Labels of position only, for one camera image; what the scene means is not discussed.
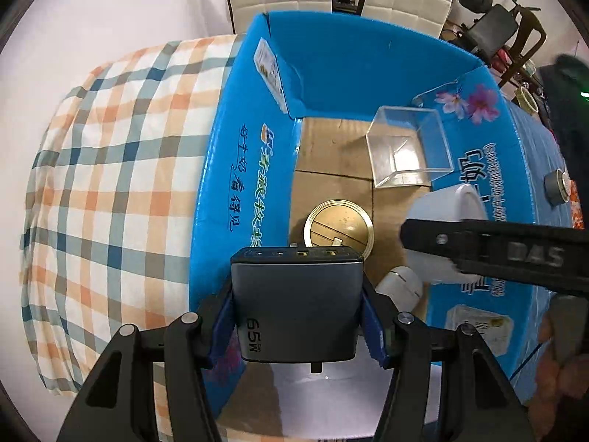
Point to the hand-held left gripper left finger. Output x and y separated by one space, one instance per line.
221 331

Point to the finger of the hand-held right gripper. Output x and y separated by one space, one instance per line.
437 239

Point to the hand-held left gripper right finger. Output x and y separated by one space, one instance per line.
372 331

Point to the white round jar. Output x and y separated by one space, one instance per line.
441 207

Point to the white earbud case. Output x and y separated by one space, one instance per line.
400 285

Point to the grey power charger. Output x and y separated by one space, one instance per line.
294 304

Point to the clear acrylic box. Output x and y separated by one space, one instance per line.
400 161

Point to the golden round tin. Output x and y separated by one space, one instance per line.
338 223

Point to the blue cardboard box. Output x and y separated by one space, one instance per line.
248 193

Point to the person's right hand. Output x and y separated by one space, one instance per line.
566 377

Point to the dark tin with mesh lid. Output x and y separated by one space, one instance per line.
557 186

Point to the small waste bin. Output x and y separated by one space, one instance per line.
528 100

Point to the plaid tablecloth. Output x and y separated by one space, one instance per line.
115 193

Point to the black weight bench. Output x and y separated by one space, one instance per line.
494 27

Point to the brown wooden chair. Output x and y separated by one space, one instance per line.
529 32

